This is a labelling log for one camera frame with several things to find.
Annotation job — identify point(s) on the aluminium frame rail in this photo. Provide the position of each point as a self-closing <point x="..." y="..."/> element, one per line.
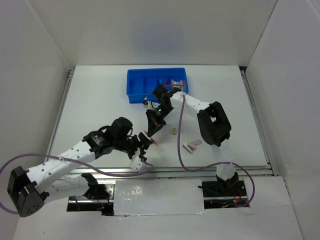
<point x="167" y="173"/>

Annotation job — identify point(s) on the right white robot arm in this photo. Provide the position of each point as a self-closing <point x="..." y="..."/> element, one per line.
<point x="214" y="127"/>

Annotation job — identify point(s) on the pink eraser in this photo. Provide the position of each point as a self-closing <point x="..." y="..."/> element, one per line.
<point x="191" y="146"/>

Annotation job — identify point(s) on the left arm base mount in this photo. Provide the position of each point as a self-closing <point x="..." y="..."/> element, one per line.
<point x="97" y="199"/>

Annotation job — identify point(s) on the white foil cover sheet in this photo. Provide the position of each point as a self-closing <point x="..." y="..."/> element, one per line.
<point x="158" y="197"/>

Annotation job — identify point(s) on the red pen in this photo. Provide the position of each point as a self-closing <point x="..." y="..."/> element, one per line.
<point x="154" y="142"/>

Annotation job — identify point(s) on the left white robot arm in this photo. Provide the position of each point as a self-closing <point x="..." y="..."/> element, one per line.
<point x="30" y="189"/>

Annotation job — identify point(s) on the grey white eraser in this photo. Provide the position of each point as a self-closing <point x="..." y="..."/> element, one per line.
<point x="196" y="142"/>

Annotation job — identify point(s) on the orange highlighter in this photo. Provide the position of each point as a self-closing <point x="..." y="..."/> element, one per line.
<point x="181" y="83"/>

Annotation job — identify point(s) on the blue compartment tray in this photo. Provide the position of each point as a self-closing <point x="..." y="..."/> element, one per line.
<point x="141" y="83"/>

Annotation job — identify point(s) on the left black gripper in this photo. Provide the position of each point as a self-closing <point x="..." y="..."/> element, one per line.
<point x="144" y="141"/>

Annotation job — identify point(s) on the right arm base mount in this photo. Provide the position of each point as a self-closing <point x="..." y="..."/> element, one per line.
<point x="216" y="197"/>

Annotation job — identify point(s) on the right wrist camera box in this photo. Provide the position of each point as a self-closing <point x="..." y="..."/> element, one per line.
<point x="148" y="104"/>

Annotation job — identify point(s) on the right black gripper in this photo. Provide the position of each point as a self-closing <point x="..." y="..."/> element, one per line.
<point x="155" y="124"/>

